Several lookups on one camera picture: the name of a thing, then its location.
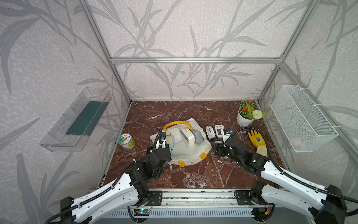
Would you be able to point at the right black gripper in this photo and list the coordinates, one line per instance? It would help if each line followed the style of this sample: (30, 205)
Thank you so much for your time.
(220, 146)

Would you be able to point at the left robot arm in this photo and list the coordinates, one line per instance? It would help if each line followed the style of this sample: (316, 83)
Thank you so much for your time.
(129, 189)

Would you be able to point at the white wire mesh basket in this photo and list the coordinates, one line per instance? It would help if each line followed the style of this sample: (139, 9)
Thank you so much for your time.
(303, 123)

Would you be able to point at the clear plastic wall shelf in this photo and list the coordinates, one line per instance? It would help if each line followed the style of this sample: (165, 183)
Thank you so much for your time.
(74, 128)

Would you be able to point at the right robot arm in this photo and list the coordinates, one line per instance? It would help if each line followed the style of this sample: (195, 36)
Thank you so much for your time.
(324, 205)

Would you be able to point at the white canvas tote bag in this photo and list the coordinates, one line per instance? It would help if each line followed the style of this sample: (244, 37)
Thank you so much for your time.
(182, 155)

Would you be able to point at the blue twin bell alarm clock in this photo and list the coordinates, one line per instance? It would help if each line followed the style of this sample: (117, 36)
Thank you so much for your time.
(170, 141)

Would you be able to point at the grey blue square clock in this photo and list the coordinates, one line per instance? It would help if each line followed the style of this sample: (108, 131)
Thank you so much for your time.
(198, 136)

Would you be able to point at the potted artificial flower plant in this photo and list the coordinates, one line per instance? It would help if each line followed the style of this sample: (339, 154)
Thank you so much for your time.
(247, 114)

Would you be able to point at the white digital paw clock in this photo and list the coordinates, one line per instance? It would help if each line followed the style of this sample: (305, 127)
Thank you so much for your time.
(219, 131)

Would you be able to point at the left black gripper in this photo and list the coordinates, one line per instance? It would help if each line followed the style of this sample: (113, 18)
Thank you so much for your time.
(167, 150)

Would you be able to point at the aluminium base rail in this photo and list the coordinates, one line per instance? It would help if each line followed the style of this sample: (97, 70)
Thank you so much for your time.
(226, 198)

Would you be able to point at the yellow work glove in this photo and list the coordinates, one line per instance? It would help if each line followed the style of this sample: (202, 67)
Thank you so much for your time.
(258, 141)

